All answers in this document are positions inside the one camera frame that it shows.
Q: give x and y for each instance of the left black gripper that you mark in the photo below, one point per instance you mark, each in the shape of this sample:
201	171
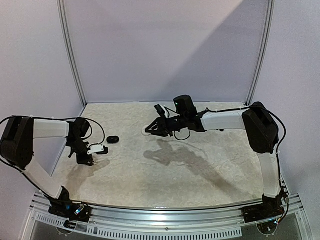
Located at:
82	160

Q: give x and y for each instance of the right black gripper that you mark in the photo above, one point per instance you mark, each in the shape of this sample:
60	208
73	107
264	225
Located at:
164	126

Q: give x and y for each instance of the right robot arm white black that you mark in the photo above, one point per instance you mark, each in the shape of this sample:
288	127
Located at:
262	131

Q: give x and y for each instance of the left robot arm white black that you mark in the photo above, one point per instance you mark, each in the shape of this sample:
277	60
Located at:
17	149

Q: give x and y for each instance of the white earbud charging case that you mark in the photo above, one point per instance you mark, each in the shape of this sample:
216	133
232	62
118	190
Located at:
144	133

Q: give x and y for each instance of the black earbud charging case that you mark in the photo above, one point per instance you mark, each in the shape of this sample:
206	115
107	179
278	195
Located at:
112	139

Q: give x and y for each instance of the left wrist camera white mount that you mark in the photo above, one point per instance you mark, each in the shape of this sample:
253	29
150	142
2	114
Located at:
98	149

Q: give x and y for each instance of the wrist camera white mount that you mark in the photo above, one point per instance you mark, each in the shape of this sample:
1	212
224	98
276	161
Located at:
161	110
98	149

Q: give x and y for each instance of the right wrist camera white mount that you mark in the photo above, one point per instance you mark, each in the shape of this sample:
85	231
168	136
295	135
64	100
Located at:
161	110

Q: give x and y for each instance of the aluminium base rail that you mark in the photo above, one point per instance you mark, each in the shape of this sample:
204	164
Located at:
211	223

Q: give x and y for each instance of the left aluminium corner post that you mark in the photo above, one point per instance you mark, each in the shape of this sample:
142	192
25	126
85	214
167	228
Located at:
61	5

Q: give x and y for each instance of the aluminium corner post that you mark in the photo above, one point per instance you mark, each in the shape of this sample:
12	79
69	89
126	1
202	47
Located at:
61	5
262	50

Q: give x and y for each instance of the right aluminium corner post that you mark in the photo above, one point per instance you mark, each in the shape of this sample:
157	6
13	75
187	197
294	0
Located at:
262	50

